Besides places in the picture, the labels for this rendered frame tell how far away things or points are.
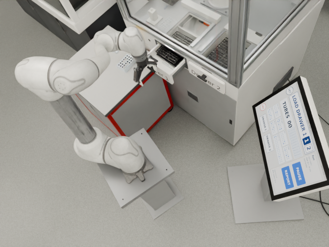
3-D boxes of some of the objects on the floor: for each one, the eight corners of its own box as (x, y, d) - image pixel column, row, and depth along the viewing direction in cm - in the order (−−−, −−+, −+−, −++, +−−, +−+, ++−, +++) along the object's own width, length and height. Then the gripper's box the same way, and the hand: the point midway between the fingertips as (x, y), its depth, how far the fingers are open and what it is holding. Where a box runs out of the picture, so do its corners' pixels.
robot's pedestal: (153, 220, 236) (126, 200, 170) (135, 189, 250) (104, 160, 184) (184, 198, 240) (169, 170, 173) (164, 170, 254) (143, 134, 187)
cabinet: (234, 150, 250) (238, 103, 180) (151, 89, 294) (128, 33, 224) (297, 75, 271) (323, 8, 201) (211, 30, 315) (207, -39, 245)
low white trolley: (134, 154, 266) (104, 115, 199) (93, 117, 292) (54, 72, 225) (176, 110, 278) (161, 59, 212) (133, 78, 305) (107, 24, 238)
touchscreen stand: (235, 224, 224) (242, 193, 134) (226, 168, 245) (228, 109, 155) (303, 219, 217) (359, 183, 127) (289, 161, 237) (328, 96, 148)
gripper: (129, 74, 166) (139, 93, 185) (159, 45, 171) (165, 67, 190) (121, 67, 169) (131, 87, 188) (150, 40, 174) (157, 62, 193)
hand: (148, 77), depth 188 cm, fingers open, 13 cm apart
